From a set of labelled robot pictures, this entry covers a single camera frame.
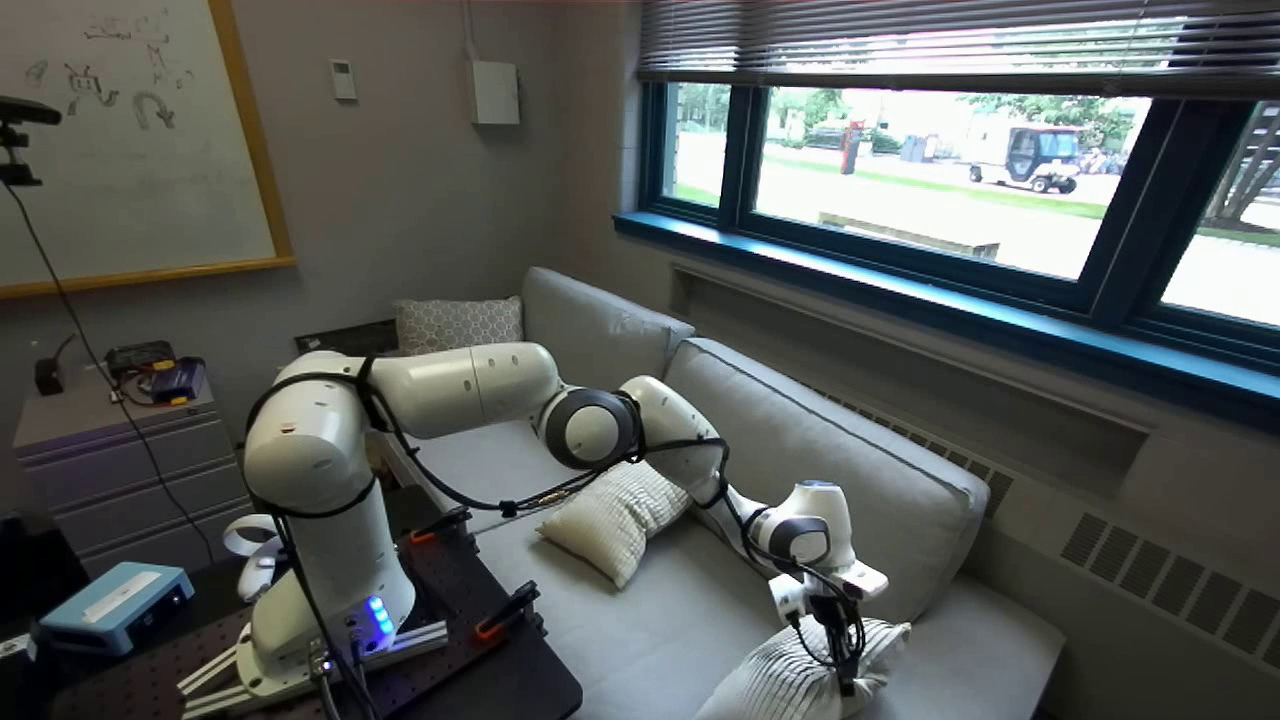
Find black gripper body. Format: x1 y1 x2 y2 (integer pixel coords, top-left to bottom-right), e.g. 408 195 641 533
802 586 874 658

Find white throw pillow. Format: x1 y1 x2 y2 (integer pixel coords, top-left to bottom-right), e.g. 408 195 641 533
694 613 916 720

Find cream throw pillow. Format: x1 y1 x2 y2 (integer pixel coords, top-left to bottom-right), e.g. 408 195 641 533
537 456 696 593

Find grey geometric patterned pillow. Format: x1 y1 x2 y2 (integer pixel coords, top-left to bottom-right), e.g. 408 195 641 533
391 292 529 357

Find grey fabric sofa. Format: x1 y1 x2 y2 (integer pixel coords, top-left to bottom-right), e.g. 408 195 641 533
376 266 1074 720

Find orange black table clamp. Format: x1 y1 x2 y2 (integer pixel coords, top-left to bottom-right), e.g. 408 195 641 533
472 575 545 652
396 505 476 551

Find black robot table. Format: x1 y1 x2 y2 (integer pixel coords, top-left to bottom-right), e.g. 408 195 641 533
54 493 587 720

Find wide blue framed window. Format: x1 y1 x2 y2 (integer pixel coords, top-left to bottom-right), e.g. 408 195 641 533
611 74 1280 434

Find white VR controller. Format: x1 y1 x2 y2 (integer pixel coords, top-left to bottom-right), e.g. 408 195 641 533
215 510 294 607

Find grey window blind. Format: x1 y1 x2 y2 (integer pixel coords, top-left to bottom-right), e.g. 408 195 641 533
636 0 1280 102

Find orange black electronic device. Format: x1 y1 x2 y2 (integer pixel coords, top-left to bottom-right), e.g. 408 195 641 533
104 335 214 411

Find light blue box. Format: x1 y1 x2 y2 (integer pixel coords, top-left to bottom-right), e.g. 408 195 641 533
37 556 200 662

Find grey drawer cabinet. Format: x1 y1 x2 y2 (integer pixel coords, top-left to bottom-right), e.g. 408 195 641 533
10 357 255 575

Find wood framed whiteboard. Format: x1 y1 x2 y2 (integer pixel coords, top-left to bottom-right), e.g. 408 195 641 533
0 0 302 305

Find grey wall radiator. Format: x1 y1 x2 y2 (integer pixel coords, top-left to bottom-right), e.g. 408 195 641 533
826 386 1280 686

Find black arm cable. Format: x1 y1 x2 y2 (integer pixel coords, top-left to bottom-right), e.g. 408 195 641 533
236 352 874 706

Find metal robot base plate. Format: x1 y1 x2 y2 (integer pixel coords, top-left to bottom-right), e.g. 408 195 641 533
173 616 455 720

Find white wall box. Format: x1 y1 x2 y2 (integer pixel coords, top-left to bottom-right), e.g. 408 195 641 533
470 53 529 132

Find white wall thermostat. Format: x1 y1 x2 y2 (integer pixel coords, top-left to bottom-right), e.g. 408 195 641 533
327 58 365 107

